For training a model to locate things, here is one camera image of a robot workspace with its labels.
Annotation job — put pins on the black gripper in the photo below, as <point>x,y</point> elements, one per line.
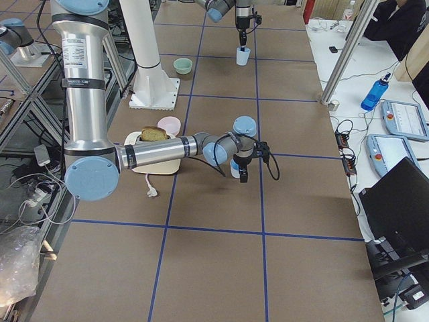
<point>244,162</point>
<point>241,22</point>

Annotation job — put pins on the light blue cup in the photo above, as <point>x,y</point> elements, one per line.
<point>242,55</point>
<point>234,168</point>

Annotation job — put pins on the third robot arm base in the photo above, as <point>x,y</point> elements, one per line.
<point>18,42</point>

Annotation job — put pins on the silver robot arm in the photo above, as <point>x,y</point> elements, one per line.
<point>93,162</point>
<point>217,9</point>

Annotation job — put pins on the green bowl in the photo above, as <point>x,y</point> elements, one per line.
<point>183,65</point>

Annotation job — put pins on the cream toaster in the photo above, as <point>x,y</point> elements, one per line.
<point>161,168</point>

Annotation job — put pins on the pink bowl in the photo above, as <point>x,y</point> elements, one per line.
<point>170,124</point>

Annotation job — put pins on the toast slice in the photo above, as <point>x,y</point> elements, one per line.
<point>153,134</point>

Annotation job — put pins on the white pillar with base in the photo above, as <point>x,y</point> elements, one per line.
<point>152,88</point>

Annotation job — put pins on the orange black adapter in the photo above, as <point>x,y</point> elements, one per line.
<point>347,155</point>

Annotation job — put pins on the near teach pendant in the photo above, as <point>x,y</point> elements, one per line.
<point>385,151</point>

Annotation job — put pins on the teach pendant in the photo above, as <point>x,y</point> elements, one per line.
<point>405,119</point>
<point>385,151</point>

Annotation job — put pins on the blue water bottle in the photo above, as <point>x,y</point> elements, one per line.
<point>378,89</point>

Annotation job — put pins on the person in black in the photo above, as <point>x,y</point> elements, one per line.
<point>399,23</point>

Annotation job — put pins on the black laptop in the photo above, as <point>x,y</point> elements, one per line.
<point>396,206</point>

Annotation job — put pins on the far teach pendant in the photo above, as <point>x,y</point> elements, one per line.
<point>405,119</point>

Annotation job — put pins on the plastic bag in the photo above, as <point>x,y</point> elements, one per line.
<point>20,262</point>

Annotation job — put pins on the aluminium frame post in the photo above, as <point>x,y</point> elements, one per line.
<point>356,32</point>

